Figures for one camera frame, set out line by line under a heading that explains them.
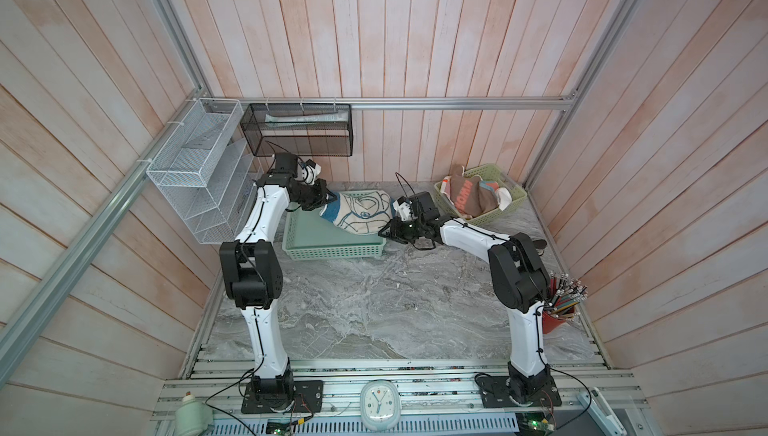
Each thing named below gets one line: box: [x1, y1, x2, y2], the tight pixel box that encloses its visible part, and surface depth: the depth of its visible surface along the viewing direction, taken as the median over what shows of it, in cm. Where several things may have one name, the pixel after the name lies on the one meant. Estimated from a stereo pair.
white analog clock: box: [360, 380, 401, 431], surface depth 71 cm
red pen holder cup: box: [542, 271, 589, 334], surface depth 76 cm
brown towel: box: [450, 164, 499, 219], surface depth 109 cm
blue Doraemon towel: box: [319, 190, 394, 235], surface depth 98 cm
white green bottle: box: [174, 391, 213, 436], surface depth 67 cm
